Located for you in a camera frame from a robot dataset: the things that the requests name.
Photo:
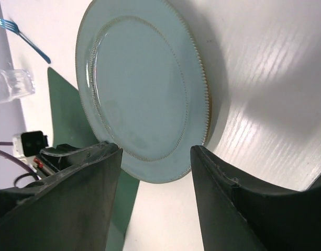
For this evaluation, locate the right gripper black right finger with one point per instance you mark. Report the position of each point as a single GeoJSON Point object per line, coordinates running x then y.
{"type": "Point", "coordinates": [238, 211]}

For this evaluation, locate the blue metal fork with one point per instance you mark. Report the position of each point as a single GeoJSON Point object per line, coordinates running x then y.
{"type": "Point", "coordinates": [13, 27]}

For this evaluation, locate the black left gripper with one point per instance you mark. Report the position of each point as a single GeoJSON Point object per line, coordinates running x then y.
{"type": "Point", "coordinates": [49, 161]}

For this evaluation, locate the clear drinking glass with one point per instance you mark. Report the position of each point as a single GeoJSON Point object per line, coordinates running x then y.
{"type": "Point", "coordinates": [15, 84]}

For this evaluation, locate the teal ceramic plate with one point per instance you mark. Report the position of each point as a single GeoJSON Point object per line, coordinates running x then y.
{"type": "Point", "coordinates": [143, 86]}

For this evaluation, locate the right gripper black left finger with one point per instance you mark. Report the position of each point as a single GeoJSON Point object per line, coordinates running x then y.
{"type": "Point", "coordinates": [70, 211]}

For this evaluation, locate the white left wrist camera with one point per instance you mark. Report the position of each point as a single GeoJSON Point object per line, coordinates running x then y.
{"type": "Point", "coordinates": [29, 144]}

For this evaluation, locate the dark green placemat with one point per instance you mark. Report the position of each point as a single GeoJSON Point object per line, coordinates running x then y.
{"type": "Point", "coordinates": [70, 126]}

